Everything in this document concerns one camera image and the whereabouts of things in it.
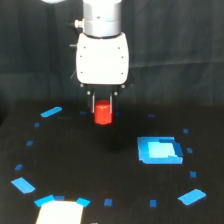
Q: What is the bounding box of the black backdrop curtain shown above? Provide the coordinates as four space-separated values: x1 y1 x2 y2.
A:
0 0 224 110

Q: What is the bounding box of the blue tape square target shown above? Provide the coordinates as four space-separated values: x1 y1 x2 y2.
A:
137 137 183 165

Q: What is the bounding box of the blue tape piece by paper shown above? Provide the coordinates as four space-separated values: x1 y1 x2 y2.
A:
76 198 90 207

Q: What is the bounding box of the blue tape strip top left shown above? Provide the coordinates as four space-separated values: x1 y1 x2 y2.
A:
40 107 62 118

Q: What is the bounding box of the red hexagonal block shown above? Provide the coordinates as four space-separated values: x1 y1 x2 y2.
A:
94 100 112 125

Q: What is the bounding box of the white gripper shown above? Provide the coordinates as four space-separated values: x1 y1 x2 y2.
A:
71 32 134 114

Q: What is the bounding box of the white paper sheet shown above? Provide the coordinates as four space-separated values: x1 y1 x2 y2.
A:
36 201 83 224

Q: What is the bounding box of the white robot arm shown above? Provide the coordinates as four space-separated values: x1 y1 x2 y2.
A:
69 0 129 114

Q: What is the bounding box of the blue tape strip bottom left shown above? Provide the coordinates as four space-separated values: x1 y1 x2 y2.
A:
34 195 55 207

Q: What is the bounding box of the blue tape strip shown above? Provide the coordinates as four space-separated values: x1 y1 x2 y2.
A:
40 107 62 118
178 189 206 206
34 195 55 207
11 177 35 194

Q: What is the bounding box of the blue tape strip bottom right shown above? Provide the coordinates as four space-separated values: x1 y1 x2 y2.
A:
178 189 206 206

